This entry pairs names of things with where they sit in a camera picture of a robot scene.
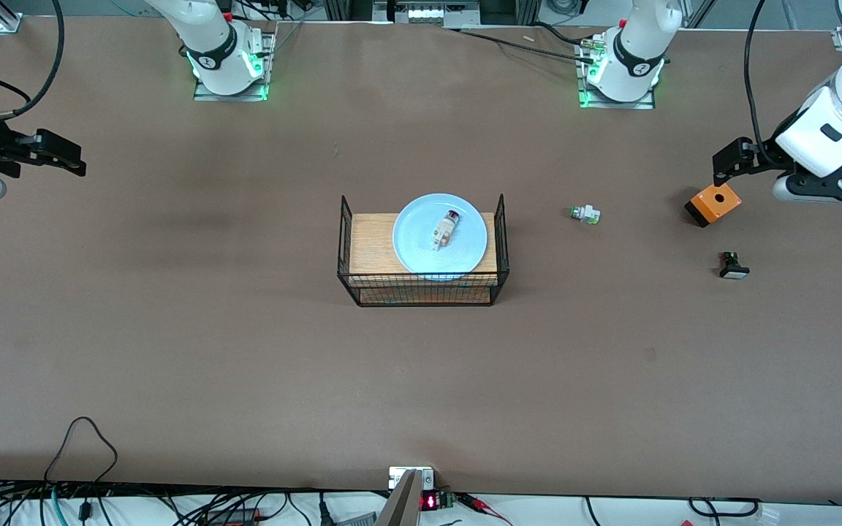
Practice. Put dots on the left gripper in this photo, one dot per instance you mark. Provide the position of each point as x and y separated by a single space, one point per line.
766 155

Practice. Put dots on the red push button switch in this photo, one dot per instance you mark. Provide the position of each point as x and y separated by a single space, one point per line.
444 230

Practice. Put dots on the light blue round plate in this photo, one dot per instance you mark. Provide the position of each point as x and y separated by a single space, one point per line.
421 252

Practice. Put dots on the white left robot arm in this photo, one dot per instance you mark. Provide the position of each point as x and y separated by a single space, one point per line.
636 51

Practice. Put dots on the black square white-cap button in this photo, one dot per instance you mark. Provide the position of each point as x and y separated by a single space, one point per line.
734 269

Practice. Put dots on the green white connector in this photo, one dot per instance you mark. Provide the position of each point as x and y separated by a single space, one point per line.
586 214

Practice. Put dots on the grey control box with lights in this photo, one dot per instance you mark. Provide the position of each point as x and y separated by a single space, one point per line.
428 13

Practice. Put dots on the black power adapter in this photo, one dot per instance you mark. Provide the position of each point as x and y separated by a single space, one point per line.
234 516

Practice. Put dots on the red and black probe leads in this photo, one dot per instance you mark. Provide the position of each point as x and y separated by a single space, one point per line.
481 504

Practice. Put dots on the black power plug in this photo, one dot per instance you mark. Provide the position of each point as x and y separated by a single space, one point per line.
324 511

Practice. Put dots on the red digit display module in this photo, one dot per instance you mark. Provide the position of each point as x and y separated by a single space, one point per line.
432 502

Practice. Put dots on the grey plastic box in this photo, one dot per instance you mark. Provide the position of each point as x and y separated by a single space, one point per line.
357 520

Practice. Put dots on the orange button enclosure box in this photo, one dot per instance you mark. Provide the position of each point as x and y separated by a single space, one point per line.
715 203

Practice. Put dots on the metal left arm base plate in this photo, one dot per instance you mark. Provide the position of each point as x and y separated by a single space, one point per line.
644 104

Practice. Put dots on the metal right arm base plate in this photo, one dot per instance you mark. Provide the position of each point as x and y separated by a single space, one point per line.
205 93

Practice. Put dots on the silver camera mount bracket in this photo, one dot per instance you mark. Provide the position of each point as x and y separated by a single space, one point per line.
399 476

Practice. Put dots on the grey camera pole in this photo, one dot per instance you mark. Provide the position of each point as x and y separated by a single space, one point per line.
400 508

